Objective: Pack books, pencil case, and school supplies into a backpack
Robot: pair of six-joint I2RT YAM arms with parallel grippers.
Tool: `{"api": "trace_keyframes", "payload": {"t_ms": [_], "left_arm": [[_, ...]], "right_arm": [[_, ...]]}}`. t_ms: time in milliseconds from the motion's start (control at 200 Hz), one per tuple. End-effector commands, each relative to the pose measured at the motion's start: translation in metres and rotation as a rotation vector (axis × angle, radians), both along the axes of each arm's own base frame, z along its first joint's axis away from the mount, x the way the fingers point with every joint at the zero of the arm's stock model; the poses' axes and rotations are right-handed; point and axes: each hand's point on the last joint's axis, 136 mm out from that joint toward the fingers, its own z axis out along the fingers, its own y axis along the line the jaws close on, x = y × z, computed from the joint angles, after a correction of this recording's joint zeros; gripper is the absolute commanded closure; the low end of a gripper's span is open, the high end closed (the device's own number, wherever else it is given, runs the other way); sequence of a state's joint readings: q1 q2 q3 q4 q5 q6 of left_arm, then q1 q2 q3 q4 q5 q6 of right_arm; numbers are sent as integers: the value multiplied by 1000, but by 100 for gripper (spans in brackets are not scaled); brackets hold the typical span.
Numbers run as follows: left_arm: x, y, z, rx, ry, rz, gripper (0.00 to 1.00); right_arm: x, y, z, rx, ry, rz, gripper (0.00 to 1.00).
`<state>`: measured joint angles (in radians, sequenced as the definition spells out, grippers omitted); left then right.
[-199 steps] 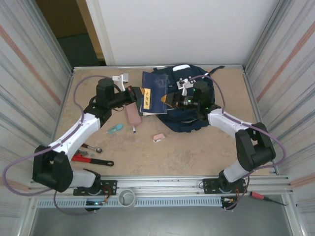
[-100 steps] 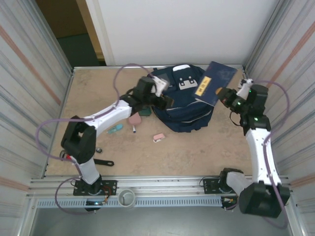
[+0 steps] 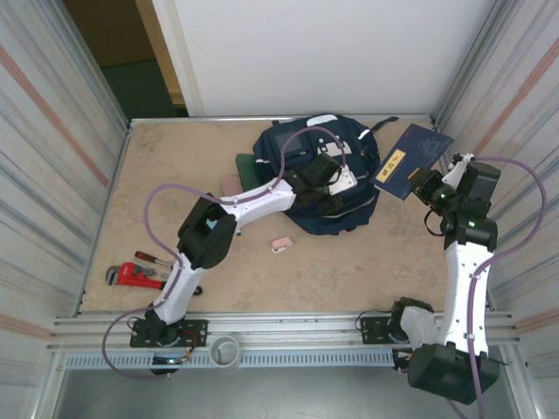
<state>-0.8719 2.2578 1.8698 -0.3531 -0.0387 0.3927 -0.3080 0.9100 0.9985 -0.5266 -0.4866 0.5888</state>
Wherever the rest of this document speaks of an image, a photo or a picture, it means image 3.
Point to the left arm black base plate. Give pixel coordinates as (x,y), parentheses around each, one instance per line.
(196,331)

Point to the grey plastic pipe fitting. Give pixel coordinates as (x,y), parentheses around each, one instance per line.
(225,364)

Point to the red pipe wrench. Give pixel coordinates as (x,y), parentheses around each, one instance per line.
(131,275)

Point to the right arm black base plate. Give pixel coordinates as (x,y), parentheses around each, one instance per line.
(371,329)

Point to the small pink white stapler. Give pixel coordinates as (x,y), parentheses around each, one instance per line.
(281,242)

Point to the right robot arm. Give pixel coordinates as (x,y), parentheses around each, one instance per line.
(458,283)

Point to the navy blue backpack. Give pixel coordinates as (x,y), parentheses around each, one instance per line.
(354,214)

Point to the dark blue book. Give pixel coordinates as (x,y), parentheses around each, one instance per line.
(415,153)

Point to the pink rounded case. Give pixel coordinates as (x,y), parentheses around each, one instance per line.
(229,183)

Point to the chrome spanner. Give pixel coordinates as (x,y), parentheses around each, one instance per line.
(150,270)

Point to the wide aluminium extrusion rail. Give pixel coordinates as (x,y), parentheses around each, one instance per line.
(284,327)

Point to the thin aluminium frame rail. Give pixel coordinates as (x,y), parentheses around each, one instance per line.
(196,118)

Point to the dark green pencil case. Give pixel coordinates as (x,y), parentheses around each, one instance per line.
(244,170)

